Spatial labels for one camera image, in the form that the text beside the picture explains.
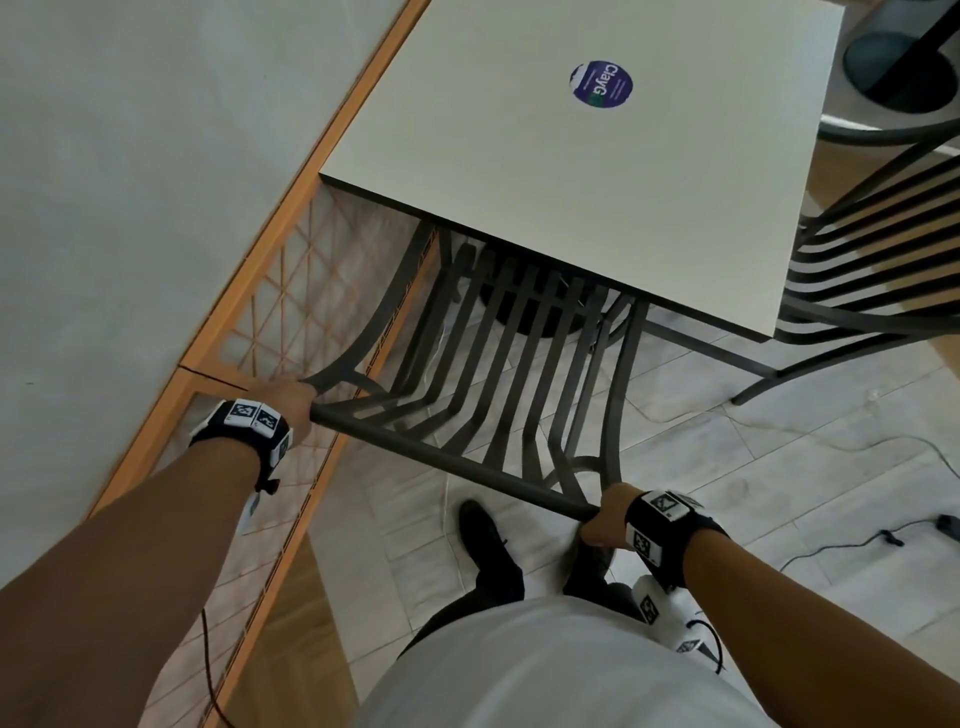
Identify black camera cable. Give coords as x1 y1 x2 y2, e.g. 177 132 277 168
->
197 605 238 728

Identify orange wooden wall trim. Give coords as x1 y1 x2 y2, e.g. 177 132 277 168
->
86 0 435 519

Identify dark grey metal chair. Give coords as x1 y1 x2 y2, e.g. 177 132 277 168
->
303 221 654 523
644 116 960 408

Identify person's left black shoe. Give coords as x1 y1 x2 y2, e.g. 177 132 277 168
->
457 500 511 571

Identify person's left hand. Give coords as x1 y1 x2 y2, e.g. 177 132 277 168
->
243 374 318 451

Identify person's right hand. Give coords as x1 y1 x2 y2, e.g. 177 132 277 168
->
578 482 646 553

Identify black marker wristband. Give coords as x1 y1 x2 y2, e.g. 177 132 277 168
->
187 397 294 496
623 488 730 594

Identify person's right forearm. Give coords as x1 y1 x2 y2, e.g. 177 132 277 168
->
682 524 960 728

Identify person's white shirt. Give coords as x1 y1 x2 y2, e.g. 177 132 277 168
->
352 596 759 728

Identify person's right black shoe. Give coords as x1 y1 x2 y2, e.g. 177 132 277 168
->
562 541 628 601

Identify person's left forearm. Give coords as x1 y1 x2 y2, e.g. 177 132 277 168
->
0 438 264 728

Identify person's black shoe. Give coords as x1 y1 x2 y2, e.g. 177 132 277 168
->
562 541 628 601
457 500 511 571

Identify round blue sticker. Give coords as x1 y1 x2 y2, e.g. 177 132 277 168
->
568 59 635 111

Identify black floor cable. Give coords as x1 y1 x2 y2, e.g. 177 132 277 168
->
776 517 943 571

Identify black round stand base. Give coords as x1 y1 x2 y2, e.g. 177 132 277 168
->
842 0 960 115

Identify white square table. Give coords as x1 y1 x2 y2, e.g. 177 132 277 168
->
319 0 847 343

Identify person's black trousers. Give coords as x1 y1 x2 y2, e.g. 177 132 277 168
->
401 554 646 661

